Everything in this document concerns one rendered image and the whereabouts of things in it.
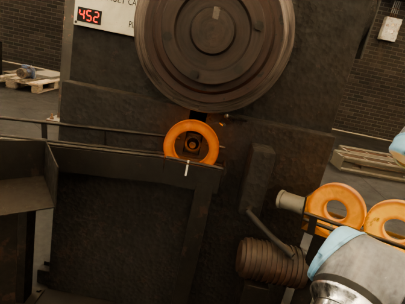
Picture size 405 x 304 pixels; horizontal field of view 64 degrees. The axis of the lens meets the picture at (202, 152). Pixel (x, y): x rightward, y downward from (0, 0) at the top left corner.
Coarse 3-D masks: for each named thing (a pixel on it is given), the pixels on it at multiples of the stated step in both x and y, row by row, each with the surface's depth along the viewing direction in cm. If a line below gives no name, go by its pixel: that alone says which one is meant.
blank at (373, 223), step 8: (384, 200) 88; (392, 200) 85; (400, 200) 85; (376, 208) 86; (384, 208) 85; (392, 208) 84; (400, 208) 83; (368, 216) 88; (376, 216) 87; (384, 216) 85; (392, 216) 84; (400, 216) 83; (368, 224) 88; (376, 224) 87; (368, 232) 88; (376, 232) 87; (384, 232) 87; (392, 240) 86; (400, 240) 86
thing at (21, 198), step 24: (0, 144) 91; (24, 144) 94; (0, 168) 93; (24, 168) 96; (48, 168) 92; (0, 192) 88; (24, 192) 89; (48, 192) 91; (0, 216) 78; (0, 240) 87; (0, 264) 89; (0, 288) 92
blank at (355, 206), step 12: (324, 192) 94; (336, 192) 92; (348, 192) 90; (312, 204) 97; (324, 204) 95; (348, 204) 91; (360, 204) 89; (324, 216) 95; (348, 216) 91; (360, 216) 89
